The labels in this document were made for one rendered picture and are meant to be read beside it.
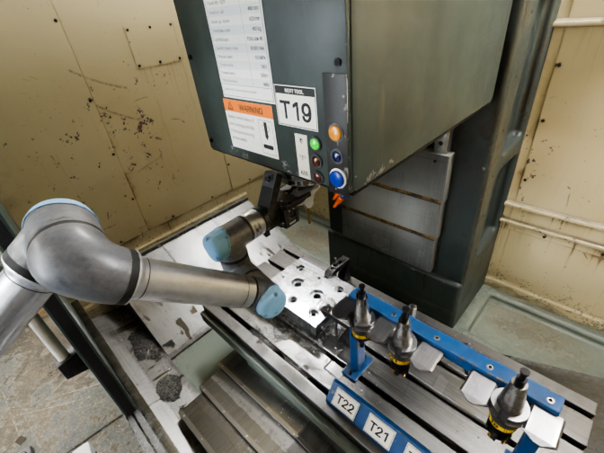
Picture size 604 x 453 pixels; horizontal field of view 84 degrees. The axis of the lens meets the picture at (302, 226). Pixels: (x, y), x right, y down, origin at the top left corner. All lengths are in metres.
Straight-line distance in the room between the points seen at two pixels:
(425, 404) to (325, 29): 0.97
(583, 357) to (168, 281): 1.62
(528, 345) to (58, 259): 1.67
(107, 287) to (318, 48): 0.48
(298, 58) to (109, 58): 1.24
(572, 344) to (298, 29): 1.65
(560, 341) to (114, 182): 2.07
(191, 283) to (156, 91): 1.27
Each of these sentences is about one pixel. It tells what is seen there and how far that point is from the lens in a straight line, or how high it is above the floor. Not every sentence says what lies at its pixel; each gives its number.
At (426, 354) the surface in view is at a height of 1.22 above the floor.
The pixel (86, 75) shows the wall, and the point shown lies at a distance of 1.71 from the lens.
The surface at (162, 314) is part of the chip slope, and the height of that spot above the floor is 0.71.
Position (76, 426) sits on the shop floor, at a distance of 2.57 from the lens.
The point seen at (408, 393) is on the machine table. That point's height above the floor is 0.90.
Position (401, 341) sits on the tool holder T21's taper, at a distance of 0.80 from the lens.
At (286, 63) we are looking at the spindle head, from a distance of 0.61.
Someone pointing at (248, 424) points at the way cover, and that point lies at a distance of 1.29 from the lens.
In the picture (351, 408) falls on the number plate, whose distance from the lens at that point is 1.06.
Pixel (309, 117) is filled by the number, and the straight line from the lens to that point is 0.59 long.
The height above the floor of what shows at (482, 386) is 1.22.
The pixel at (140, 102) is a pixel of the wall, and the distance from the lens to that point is 1.78.
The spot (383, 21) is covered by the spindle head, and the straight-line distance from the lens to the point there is 0.58.
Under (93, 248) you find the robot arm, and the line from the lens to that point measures 0.61.
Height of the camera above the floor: 1.88
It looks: 34 degrees down
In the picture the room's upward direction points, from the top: 7 degrees counter-clockwise
